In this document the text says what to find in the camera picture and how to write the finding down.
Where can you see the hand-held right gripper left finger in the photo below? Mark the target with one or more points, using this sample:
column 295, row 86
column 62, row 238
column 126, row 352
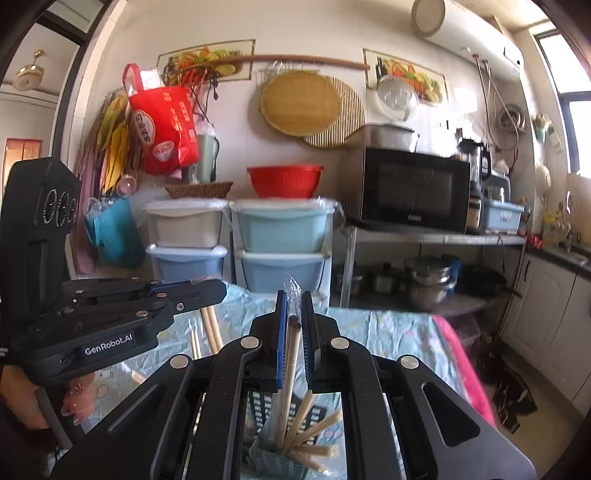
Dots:
column 280, row 350

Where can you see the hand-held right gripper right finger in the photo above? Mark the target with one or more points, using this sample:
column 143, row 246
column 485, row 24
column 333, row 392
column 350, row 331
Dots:
column 308, row 350

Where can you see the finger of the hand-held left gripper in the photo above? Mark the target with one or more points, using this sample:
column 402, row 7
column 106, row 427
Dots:
column 194, row 297
column 111, row 290

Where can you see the chopstick pair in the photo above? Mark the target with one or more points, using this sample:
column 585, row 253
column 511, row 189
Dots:
column 292, row 355
column 212, row 330
column 196, row 344

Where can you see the pile of wooden chopsticks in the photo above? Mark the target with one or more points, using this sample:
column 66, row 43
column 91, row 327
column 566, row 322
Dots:
column 318, row 427

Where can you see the green plastic utensil basket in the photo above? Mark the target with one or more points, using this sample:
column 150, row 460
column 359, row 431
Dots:
column 263, row 461

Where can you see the person's left hand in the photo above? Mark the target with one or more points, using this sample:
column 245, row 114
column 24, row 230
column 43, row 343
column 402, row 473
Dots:
column 18, row 397

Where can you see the pink hanging garment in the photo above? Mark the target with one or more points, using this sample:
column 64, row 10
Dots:
column 85, row 258

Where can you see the blue hanging bag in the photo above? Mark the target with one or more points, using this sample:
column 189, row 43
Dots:
column 115, row 235

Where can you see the beige storage drawer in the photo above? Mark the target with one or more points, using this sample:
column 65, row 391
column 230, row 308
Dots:
column 184, row 226

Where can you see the cartoon cat printed cloth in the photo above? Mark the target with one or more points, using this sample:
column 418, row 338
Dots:
column 392, row 332

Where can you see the small steel pot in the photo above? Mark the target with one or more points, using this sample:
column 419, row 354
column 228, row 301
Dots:
column 385, row 279

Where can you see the brown wicker basket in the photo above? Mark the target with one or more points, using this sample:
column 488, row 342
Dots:
column 198, row 190

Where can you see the yellow hanging cloths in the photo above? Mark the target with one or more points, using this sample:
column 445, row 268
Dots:
column 115, row 147

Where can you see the large steel pot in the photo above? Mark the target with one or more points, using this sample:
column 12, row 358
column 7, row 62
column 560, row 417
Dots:
column 427, row 286

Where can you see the green tumbler cup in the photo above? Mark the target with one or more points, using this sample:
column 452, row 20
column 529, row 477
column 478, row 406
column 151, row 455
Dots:
column 205, row 157

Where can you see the red plastic colander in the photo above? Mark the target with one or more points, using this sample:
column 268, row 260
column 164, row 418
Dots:
column 284, row 182

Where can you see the pink blanket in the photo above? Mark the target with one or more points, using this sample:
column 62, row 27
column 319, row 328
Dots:
column 461, row 369

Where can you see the steel shelf rack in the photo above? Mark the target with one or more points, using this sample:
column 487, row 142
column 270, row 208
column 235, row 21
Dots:
column 415, row 237

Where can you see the gold ceiling lamp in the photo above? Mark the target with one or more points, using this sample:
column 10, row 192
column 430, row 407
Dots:
column 27, row 78

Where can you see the red shopping bag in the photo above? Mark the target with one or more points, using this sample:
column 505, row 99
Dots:
column 161, row 129

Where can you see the black microwave oven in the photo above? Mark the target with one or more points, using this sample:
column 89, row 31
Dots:
column 406, row 189

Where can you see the black frying pan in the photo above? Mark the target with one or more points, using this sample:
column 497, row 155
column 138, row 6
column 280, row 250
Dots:
column 485, row 281

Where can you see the dark shoes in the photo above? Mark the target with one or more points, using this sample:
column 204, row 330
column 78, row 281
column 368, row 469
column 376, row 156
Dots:
column 508, row 392

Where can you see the round wooden boards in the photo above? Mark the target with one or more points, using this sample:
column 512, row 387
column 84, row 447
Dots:
column 300, row 104

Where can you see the blue dish tray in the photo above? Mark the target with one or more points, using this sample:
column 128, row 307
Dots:
column 501, row 217

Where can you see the round striped bamboo mat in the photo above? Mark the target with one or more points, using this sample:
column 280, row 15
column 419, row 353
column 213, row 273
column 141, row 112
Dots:
column 353, row 120

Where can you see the white kitchen cabinets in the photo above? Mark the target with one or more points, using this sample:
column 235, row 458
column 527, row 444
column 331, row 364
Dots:
column 545, row 314

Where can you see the black blender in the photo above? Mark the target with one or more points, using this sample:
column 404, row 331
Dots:
column 473, row 157

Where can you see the long wooden pole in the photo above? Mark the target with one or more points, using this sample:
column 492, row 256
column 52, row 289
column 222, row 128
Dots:
column 295, row 57

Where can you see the white round plastic lid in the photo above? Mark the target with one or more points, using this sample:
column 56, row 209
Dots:
column 397, row 99

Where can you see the window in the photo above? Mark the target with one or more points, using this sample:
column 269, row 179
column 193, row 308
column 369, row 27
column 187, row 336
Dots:
column 577, row 129

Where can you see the fruit wall picture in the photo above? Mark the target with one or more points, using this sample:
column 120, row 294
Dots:
column 207, row 57
column 415, row 74

